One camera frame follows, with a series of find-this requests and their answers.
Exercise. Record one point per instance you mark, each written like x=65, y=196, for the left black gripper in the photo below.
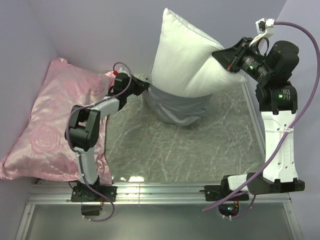
x=141, y=86

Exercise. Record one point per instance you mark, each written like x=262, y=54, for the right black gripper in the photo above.
x=227, y=56

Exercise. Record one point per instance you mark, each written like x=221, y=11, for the white pillow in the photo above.
x=184, y=65

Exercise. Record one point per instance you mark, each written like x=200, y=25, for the grey satin pillowcase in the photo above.
x=172, y=108

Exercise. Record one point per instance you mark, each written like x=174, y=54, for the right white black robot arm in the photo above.
x=278, y=105

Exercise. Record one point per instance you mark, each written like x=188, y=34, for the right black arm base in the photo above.
x=215, y=193

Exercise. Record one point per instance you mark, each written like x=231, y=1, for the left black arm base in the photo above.
x=92, y=199

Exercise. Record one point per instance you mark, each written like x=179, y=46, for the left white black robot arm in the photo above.
x=83, y=125

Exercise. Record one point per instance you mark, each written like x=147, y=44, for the pink satin rose pillow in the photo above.
x=42, y=150

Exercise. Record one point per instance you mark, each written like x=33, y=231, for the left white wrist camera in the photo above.
x=119, y=70

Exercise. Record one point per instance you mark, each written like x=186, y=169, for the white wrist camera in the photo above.
x=119, y=70
x=265, y=29

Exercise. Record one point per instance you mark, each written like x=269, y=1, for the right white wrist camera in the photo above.
x=265, y=29

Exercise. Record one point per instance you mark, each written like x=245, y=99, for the aluminium mounting rail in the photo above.
x=154, y=211

